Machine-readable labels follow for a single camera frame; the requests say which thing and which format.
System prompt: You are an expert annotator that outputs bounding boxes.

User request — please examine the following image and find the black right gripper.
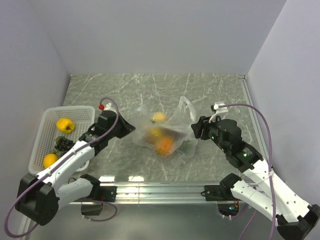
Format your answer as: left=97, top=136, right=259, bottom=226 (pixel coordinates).
left=190, top=113, right=230, bottom=153

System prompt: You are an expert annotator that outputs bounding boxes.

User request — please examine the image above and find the clear plastic bag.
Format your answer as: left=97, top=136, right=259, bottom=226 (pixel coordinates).
left=131, top=96, right=198, bottom=165

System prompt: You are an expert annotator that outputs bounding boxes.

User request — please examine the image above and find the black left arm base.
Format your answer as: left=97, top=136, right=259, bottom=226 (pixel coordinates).
left=80, top=186, right=117, bottom=216

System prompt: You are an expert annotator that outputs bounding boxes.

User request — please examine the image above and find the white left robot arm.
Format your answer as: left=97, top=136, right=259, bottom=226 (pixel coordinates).
left=13, top=110, right=136, bottom=226

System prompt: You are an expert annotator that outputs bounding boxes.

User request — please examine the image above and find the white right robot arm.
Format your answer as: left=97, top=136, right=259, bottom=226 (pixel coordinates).
left=191, top=116, right=320, bottom=240

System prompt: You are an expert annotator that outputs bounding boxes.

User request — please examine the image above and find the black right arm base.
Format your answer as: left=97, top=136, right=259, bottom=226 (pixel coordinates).
left=200, top=185, right=249, bottom=220

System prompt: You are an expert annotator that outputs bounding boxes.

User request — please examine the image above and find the purple fruit in bag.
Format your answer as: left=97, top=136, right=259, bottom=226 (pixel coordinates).
left=162, top=127, right=186, bottom=141

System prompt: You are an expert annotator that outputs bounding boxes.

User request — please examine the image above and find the yellow lemon in bag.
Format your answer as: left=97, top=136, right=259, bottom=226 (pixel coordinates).
left=150, top=112, right=168, bottom=124

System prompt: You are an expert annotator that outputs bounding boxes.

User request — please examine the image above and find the white plastic basket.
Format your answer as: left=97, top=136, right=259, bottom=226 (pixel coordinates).
left=28, top=105, right=95, bottom=174

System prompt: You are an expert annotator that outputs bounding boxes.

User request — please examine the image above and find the yellow bell pepper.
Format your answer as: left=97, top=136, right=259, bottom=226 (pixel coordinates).
left=56, top=118, right=75, bottom=134

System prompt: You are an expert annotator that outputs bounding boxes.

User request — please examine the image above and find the dark grape bunch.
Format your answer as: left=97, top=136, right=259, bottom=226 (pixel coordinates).
left=54, top=136, right=74, bottom=152

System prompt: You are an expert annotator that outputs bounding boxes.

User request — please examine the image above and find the yellow lemon in basket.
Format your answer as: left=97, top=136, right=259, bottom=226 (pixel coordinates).
left=43, top=153, right=59, bottom=169

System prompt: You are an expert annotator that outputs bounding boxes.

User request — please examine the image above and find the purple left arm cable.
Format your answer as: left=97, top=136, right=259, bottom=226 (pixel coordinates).
left=3, top=97, right=120, bottom=238

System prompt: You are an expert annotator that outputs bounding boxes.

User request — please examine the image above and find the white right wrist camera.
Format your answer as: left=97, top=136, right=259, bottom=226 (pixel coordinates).
left=208, top=101, right=229, bottom=123

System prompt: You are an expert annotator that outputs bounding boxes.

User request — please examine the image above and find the aluminium side rail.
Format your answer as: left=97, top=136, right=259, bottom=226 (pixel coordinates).
left=238, top=74, right=268, bottom=157

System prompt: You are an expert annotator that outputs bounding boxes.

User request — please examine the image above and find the aluminium mounting rail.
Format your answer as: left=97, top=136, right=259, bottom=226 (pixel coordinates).
left=56, top=179, right=219, bottom=207

